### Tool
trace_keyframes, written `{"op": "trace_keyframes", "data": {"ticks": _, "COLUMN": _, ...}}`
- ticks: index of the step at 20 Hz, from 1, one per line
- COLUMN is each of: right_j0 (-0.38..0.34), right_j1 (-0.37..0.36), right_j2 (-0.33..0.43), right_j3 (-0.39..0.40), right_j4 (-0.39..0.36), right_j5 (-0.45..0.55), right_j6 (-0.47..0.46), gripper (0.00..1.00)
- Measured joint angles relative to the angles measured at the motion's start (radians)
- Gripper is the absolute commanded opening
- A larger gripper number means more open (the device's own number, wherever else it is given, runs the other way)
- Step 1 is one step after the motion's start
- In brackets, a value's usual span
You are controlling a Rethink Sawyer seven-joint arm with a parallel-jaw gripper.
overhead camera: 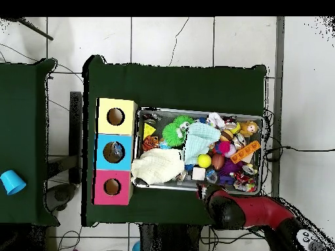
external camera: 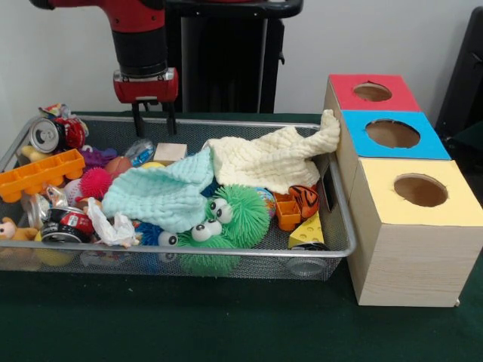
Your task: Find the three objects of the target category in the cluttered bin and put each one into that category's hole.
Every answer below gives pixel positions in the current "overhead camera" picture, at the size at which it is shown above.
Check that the small green spiky ball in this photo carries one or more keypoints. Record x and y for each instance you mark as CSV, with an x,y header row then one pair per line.
x,y
184,120

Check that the red soda can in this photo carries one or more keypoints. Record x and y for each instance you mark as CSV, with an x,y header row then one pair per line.
x,y
245,180

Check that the large green spiky ball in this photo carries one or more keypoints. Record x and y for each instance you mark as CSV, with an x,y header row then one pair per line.
x,y
174,135

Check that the mint green muslin cloth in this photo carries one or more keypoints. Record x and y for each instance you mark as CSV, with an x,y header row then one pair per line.
x,y
201,137

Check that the wooden box with three holes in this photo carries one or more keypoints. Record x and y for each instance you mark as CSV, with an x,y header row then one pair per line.
x,y
125,151

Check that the yellow green rubber ball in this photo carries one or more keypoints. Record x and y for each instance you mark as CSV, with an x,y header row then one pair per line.
x,y
204,160

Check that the small clear plastic packet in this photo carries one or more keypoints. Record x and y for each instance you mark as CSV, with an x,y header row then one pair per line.
x,y
211,177

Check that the pink spiky ball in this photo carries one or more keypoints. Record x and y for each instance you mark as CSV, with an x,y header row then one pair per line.
x,y
225,148

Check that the yellow cheese wedge toy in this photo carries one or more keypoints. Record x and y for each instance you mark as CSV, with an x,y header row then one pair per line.
x,y
149,129

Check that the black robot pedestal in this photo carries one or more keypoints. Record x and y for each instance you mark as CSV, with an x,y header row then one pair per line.
x,y
167,240

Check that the cream muslin cloth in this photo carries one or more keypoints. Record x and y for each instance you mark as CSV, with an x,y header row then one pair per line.
x,y
157,166

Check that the small wooden cube block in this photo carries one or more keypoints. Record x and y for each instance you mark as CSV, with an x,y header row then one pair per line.
x,y
199,173

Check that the orange tiger plush toy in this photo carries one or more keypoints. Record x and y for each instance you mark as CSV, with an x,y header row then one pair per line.
x,y
150,143

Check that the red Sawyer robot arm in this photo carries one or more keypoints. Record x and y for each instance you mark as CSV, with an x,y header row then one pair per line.
x,y
256,212

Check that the blue plastic cup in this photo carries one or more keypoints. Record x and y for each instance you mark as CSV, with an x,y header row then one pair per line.
x,y
11,182

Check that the green cloth side table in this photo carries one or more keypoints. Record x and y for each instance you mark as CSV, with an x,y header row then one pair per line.
x,y
26,130

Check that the small brown plush doll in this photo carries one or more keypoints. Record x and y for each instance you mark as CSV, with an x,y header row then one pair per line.
x,y
251,127

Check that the orange plastic toy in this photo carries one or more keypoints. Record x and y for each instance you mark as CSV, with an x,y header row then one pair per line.
x,y
246,151

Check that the shallow clear mesh bin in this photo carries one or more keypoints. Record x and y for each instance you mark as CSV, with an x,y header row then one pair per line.
x,y
137,151

